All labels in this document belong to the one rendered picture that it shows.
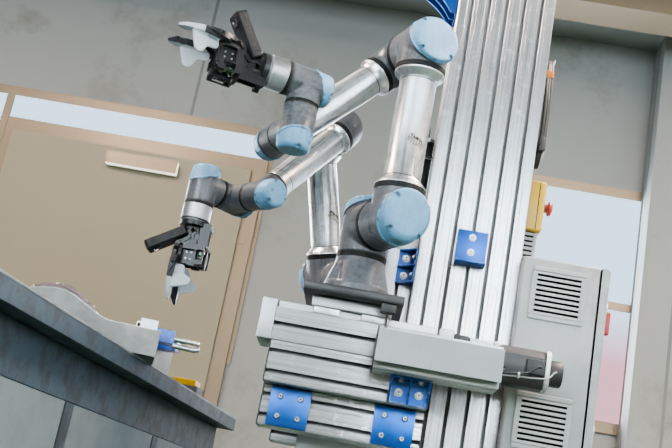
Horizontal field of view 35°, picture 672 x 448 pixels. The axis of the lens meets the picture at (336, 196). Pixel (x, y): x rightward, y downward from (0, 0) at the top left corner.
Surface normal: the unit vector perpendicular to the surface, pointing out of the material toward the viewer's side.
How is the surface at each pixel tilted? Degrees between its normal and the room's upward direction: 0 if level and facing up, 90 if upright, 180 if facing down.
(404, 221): 98
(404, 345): 90
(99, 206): 90
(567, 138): 90
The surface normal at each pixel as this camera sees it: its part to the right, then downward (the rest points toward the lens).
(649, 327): 0.00, -0.29
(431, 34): 0.45, -0.32
